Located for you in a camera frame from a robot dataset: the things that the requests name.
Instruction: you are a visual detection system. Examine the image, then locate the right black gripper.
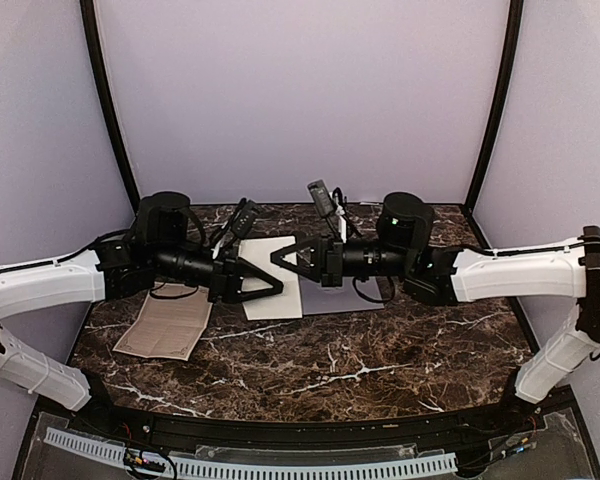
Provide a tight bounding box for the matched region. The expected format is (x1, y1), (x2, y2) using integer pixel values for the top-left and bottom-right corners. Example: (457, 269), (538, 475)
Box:
(271, 230), (414, 286)

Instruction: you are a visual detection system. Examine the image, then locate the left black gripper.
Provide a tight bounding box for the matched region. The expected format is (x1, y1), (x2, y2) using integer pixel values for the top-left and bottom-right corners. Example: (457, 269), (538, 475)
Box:
(152, 242), (284, 304)

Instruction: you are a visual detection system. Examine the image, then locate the grey envelope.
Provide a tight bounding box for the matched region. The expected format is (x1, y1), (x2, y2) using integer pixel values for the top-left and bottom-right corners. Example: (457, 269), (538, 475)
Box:
(299, 278), (384, 316)

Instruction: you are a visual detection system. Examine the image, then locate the white letter paper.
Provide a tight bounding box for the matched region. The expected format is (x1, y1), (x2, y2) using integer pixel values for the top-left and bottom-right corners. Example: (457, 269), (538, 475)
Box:
(239, 236), (303, 321)

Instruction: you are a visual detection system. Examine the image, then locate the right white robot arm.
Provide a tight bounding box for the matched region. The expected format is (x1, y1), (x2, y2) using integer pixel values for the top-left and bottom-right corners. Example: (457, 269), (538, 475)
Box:
(270, 192), (600, 434)

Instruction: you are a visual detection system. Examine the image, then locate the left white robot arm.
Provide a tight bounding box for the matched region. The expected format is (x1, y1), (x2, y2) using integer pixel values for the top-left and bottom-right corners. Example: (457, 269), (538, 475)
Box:
(0, 191), (284, 436)

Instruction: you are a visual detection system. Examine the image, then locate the beige decorated letter sheet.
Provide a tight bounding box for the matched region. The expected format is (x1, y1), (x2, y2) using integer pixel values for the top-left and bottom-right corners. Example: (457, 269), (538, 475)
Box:
(114, 283), (213, 361)

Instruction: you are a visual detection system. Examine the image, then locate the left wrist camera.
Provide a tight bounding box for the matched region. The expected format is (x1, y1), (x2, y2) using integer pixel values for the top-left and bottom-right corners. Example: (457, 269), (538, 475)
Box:
(230, 200), (259, 239)

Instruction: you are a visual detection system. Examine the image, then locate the black front rail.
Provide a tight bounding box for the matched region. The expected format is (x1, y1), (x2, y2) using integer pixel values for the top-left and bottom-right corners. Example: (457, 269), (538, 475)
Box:
(70, 405), (533, 451)

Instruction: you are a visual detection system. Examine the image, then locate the white slotted cable duct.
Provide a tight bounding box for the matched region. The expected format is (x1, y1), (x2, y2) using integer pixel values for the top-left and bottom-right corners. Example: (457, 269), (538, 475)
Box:
(44, 427), (457, 479)

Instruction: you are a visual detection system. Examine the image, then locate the left black frame post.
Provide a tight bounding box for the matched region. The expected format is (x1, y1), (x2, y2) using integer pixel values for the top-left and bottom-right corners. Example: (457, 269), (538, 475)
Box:
(79, 0), (140, 211)

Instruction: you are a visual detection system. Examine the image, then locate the black frame post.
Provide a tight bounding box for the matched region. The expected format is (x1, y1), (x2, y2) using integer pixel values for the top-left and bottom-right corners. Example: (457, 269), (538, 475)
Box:
(463, 0), (524, 216)
(79, 0), (140, 211)

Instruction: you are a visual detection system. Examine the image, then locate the right black frame post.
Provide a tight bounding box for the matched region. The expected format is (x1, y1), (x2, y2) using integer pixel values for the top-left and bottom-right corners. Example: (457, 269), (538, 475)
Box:
(463, 0), (524, 216)

